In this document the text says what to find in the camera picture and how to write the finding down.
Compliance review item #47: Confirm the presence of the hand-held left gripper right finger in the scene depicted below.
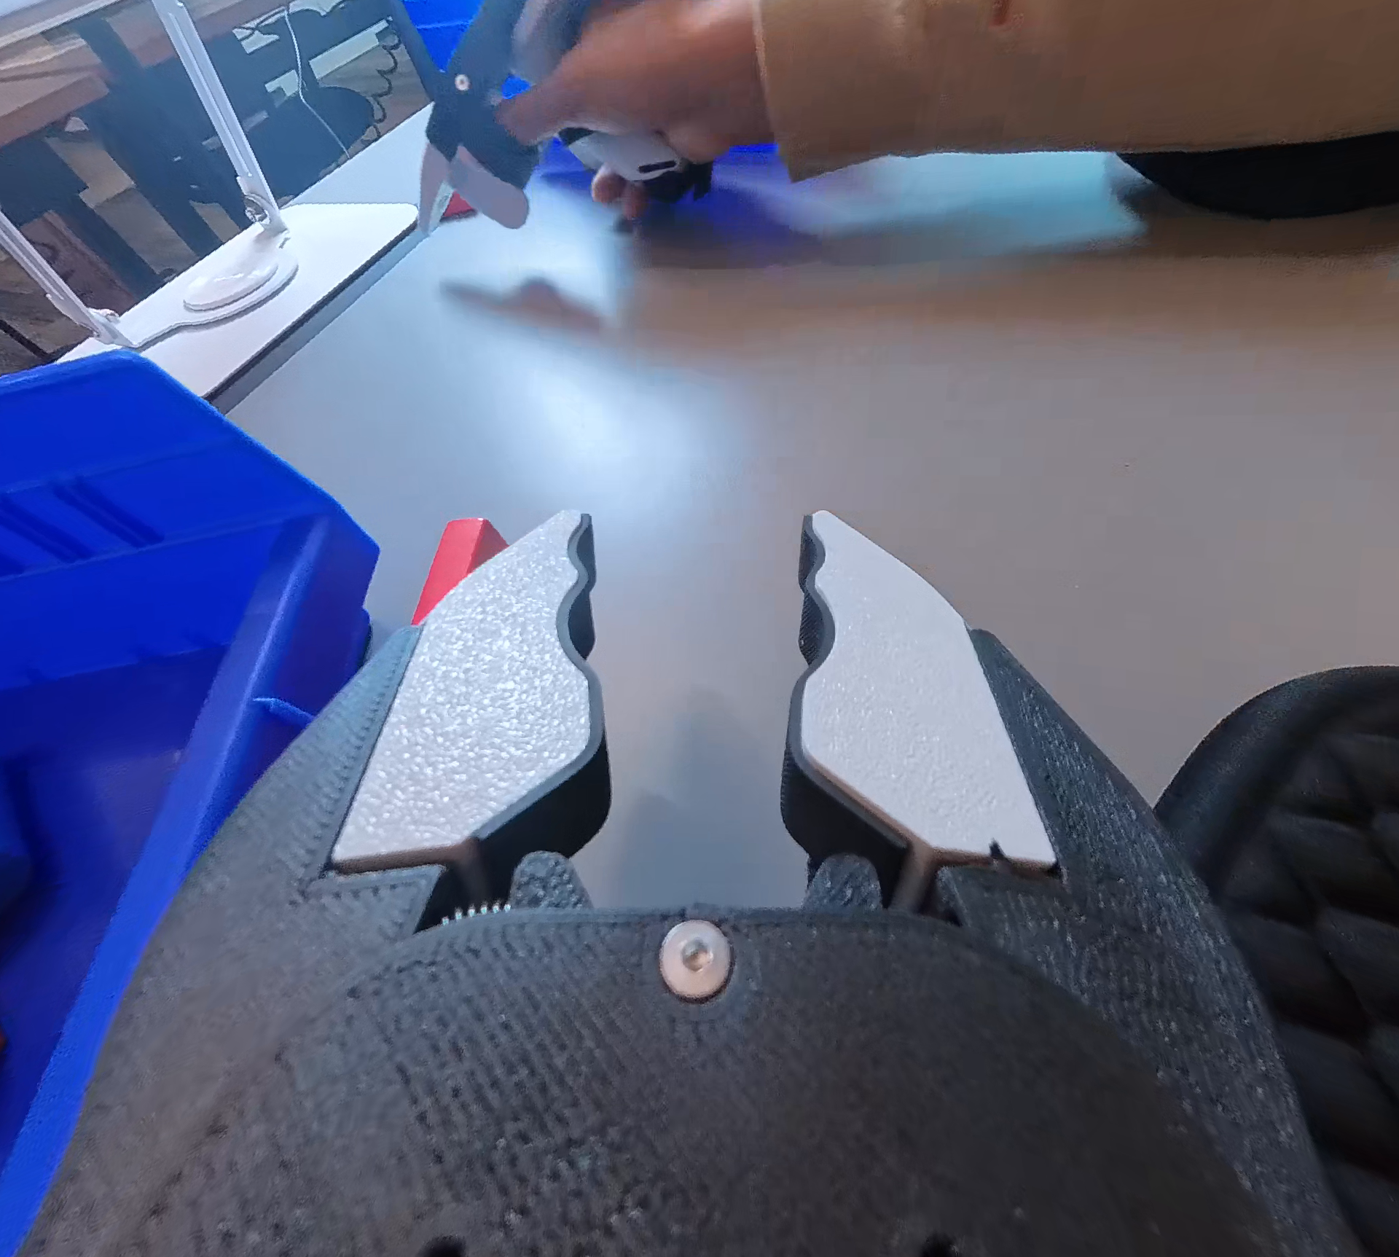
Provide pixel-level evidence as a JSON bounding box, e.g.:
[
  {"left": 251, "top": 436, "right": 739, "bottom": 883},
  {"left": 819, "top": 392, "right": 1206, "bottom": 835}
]
[{"left": 782, "top": 509, "right": 1060, "bottom": 910}]

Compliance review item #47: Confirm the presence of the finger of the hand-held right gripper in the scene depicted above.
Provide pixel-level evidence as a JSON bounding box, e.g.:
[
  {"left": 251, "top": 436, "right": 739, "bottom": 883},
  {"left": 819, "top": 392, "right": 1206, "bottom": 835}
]
[{"left": 420, "top": 139, "right": 537, "bottom": 232}]

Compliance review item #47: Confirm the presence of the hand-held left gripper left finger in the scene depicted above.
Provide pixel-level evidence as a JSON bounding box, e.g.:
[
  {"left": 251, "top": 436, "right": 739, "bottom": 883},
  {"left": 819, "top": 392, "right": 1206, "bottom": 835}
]
[{"left": 332, "top": 509, "right": 616, "bottom": 887}]

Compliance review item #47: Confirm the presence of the red wooden block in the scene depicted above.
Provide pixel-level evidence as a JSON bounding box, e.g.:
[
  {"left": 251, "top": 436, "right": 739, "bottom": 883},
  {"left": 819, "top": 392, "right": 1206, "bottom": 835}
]
[{"left": 411, "top": 519, "right": 509, "bottom": 623}]

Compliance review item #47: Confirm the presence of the person's right forearm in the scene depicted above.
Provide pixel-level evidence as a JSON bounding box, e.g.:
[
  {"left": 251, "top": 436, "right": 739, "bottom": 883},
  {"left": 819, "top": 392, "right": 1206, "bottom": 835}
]
[{"left": 754, "top": 0, "right": 1399, "bottom": 177}]

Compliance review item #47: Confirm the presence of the white document stand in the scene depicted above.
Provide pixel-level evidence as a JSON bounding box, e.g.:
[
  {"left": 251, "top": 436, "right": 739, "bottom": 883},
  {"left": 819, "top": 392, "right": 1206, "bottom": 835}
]
[{"left": 0, "top": 0, "right": 420, "bottom": 407}]

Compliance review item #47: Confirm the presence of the black wrist rest pad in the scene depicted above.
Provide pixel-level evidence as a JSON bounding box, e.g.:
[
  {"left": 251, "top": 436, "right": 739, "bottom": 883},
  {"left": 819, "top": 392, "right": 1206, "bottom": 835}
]
[
  {"left": 1161, "top": 665, "right": 1399, "bottom": 1257},
  {"left": 1118, "top": 130, "right": 1399, "bottom": 220}
]

